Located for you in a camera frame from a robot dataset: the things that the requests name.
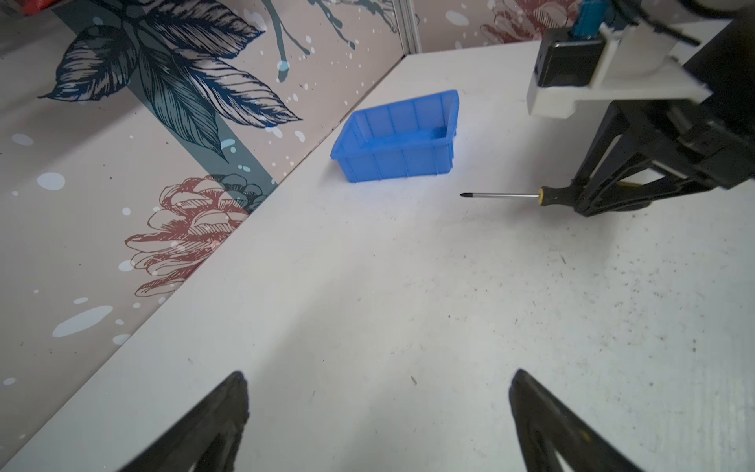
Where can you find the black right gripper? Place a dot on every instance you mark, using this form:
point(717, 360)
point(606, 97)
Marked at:
point(713, 142)

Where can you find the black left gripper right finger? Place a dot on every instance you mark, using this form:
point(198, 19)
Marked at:
point(550, 434)

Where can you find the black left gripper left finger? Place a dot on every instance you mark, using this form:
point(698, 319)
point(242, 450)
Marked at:
point(207, 438)

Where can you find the black yellow handled screwdriver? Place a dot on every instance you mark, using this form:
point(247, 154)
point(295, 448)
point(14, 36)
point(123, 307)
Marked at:
point(554, 196)

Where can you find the blue plastic bin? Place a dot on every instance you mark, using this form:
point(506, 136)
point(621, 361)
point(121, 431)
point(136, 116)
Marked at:
point(408, 138)

